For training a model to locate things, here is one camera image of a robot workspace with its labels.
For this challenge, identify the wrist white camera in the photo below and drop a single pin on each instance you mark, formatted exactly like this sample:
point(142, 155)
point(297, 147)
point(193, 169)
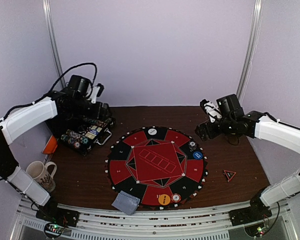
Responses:
point(96, 93)
point(211, 110)

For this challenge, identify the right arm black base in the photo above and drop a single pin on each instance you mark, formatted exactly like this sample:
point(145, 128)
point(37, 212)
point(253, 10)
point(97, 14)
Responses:
point(249, 214)

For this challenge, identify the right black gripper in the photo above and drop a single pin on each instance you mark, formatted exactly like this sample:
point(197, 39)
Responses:
point(205, 130)

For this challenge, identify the left aluminium frame post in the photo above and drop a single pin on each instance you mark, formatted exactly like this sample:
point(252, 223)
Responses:
point(52, 37)

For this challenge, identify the yellow green plastic bowl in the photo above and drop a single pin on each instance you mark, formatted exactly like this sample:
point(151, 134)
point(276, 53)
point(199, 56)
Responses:
point(233, 140)

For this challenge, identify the black white poker chip stack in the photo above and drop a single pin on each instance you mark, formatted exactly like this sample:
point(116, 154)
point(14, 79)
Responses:
point(192, 145)

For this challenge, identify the red white poker chip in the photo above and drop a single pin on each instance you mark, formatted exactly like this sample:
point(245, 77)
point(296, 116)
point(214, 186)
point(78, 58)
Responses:
point(176, 197)

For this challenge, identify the white floral ceramic mug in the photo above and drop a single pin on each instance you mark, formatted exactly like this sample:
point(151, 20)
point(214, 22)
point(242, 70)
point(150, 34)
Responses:
point(43, 174)

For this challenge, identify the aluminium frame post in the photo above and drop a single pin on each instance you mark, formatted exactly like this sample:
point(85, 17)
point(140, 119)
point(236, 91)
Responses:
point(52, 37)
point(251, 48)

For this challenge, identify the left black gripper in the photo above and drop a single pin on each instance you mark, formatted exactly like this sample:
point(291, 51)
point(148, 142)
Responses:
point(98, 115)

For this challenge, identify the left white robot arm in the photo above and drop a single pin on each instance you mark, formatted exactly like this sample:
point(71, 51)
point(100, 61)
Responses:
point(79, 97)

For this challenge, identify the right aluminium frame post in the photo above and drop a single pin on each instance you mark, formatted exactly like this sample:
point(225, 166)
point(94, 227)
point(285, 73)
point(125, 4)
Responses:
point(251, 48)

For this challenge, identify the white dealer button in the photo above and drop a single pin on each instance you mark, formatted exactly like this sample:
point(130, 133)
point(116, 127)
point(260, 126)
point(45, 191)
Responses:
point(152, 131)

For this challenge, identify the red black triangular token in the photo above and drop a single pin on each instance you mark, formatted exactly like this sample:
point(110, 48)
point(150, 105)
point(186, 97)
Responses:
point(229, 174)

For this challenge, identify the round red black poker mat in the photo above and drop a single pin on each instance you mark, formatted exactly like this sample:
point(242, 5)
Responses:
point(147, 166)

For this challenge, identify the grey playing card deck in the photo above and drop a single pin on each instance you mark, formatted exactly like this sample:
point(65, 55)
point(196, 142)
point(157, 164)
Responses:
point(126, 203)

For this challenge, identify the orange plastic cup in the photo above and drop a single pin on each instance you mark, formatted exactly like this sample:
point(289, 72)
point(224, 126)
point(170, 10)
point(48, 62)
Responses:
point(50, 146)

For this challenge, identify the black poker chip case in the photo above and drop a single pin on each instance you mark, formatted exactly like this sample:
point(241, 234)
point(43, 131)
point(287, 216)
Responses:
point(77, 134)

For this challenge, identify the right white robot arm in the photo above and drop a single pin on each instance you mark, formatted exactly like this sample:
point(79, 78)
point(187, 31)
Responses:
point(226, 116)

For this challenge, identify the orange big blind button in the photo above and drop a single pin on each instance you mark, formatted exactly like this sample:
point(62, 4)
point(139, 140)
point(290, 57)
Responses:
point(164, 199)

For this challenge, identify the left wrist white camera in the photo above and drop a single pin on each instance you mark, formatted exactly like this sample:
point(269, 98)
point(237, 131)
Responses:
point(96, 93)

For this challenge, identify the blue small blind button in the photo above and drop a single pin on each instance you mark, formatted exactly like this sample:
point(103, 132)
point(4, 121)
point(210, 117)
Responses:
point(197, 155)

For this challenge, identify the aluminium front rail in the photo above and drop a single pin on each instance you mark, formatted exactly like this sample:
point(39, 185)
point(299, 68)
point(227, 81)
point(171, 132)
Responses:
point(206, 223)

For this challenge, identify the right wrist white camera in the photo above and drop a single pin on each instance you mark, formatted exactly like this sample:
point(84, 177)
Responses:
point(211, 110)

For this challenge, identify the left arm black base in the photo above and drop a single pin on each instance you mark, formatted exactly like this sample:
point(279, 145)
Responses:
point(61, 216)

